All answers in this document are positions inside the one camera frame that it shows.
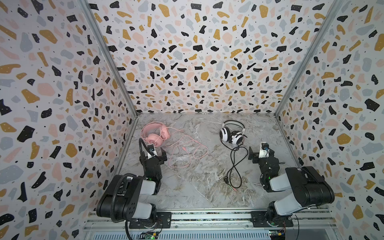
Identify pink headphones with cable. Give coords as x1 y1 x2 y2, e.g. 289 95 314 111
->
140 121 209 169

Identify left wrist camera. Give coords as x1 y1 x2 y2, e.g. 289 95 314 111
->
147 145 157 159

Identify left green circuit board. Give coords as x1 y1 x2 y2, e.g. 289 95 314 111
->
139 232 159 240

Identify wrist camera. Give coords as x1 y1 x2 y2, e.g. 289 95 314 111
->
259 142 270 159
147 145 157 159

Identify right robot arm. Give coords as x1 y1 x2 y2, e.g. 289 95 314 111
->
248 143 335 227

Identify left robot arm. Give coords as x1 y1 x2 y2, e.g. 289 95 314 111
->
96 146 168 228

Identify left black corrugated cable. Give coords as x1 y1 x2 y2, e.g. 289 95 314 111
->
109 137 151 223

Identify right circuit board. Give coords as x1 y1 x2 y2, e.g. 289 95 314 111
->
269 230 286 240

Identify white black headphones with cable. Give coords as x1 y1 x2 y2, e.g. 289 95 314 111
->
219 120 249 192

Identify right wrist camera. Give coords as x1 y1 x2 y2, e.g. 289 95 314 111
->
259 142 270 159

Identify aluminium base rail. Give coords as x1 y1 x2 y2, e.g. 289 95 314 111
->
83 208 338 232

